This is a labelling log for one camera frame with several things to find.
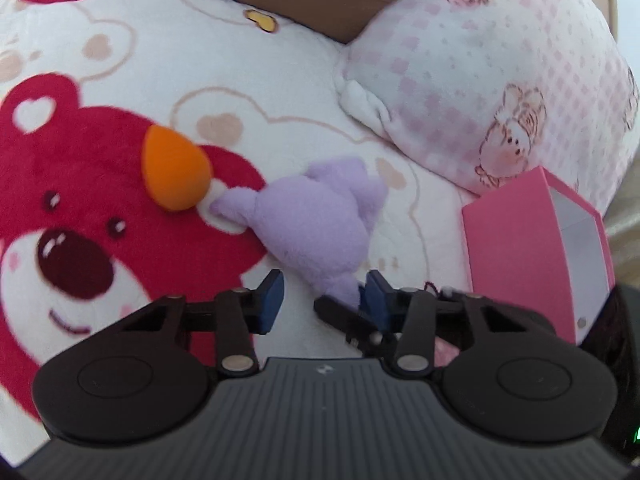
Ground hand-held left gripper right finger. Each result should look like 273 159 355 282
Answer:
360 269 546 380

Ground pink checked pillow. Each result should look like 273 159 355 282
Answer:
332 0 640 198

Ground pink cardboard box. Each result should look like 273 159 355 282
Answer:
461 166 617 346

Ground bear printed blanket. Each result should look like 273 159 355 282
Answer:
0 0 481 461

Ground purple plush toy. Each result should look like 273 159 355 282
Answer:
209 157 390 307

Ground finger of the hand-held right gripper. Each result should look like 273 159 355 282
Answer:
314 294 389 359

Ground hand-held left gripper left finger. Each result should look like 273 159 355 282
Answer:
120 269 287 378

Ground orange makeup sponge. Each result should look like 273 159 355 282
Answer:
141 125 213 211

